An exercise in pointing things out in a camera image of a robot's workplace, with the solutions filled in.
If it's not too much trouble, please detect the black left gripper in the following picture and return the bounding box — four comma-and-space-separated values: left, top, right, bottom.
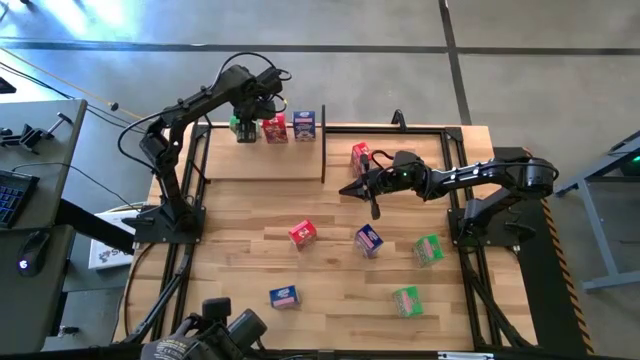
234, 92, 279, 145

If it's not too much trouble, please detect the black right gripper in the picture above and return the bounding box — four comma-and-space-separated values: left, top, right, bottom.
339, 153, 427, 221

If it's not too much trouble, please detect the green cereal box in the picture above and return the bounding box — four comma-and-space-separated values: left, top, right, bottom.
391, 285, 425, 319
412, 233, 446, 268
228, 114, 263, 144

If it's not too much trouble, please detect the red Froot Loops cereal box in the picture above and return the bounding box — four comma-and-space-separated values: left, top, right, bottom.
261, 112, 290, 145
349, 141, 374, 179
287, 218, 318, 252

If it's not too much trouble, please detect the blue Frosted Flakes cereal box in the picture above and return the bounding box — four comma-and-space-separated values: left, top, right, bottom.
291, 110, 318, 143
353, 223, 385, 260
268, 284, 302, 311

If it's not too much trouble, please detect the black shelf divider bar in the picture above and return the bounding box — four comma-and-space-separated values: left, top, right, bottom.
320, 103, 327, 185

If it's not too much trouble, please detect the white printed box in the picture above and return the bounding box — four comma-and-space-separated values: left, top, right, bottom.
87, 208, 137, 272

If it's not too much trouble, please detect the black platform with hazard stripe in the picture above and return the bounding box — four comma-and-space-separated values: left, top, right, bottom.
492, 145, 597, 357

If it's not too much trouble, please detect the black desk clamp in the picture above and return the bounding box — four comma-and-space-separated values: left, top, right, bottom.
0, 111, 75, 155

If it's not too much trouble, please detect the black backlit keyboard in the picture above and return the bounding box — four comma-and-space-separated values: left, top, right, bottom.
0, 168, 41, 230

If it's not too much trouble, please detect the black computer mouse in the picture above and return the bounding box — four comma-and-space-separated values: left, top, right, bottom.
16, 230, 52, 279

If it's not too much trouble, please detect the grey metal stand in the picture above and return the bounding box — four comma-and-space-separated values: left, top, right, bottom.
553, 130, 640, 295

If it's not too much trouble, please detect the grey side desk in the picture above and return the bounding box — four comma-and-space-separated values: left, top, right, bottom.
0, 98, 89, 354

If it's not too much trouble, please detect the black device with green light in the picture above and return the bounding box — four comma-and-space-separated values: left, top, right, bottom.
618, 153, 640, 177

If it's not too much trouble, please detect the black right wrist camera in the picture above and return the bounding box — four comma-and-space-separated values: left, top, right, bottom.
391, 149, 420, 174

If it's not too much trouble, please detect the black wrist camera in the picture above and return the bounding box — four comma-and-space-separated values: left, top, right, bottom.
391, 149, 420, 174
255, 67, 285, 97

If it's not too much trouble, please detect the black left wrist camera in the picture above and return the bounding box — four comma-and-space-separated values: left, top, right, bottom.
255, 67, 285, 97

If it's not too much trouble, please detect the black hook bracket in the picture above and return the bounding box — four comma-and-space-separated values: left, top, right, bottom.
390, 108, 409, 133

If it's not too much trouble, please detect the black metal rig frame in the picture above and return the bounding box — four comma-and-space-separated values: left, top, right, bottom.
122, 122, 536, 351

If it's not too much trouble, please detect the yellow cable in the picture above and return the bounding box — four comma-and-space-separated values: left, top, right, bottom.
0, 46, 146, 121

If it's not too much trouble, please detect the silver metal bracket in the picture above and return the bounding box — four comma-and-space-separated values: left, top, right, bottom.
437, 351, 495, 360

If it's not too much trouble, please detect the black handheld camera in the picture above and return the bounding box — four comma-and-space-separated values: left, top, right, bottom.
187, 297, 269, 360

